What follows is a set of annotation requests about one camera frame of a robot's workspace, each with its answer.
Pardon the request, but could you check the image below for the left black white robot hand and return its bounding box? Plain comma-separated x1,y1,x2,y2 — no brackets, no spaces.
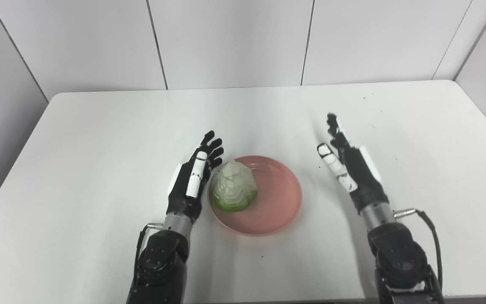
166,130,225,223

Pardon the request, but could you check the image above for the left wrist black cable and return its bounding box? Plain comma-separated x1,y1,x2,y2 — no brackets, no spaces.
133,223,163,275

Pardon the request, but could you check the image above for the pink round plate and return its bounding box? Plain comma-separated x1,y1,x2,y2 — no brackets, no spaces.
208,155,303,236

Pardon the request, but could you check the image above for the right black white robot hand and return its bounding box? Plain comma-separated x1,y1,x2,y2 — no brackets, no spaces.
317,113,389,214

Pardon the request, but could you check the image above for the green white cabbage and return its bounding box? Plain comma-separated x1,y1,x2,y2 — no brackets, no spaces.
212,160,258,212

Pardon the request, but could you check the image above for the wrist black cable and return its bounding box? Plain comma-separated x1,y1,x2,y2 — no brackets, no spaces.
133,223,163,275
394,208,444,292

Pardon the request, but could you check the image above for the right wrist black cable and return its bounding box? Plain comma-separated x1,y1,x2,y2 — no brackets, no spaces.
394,208,444,292

